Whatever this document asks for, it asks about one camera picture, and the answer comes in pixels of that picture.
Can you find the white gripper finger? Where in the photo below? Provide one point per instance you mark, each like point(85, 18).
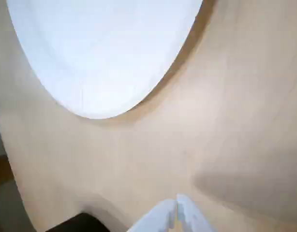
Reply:
point(160, 217)
point(189, 217)

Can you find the white paper plate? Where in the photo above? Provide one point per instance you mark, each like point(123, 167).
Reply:
point(102, 48)

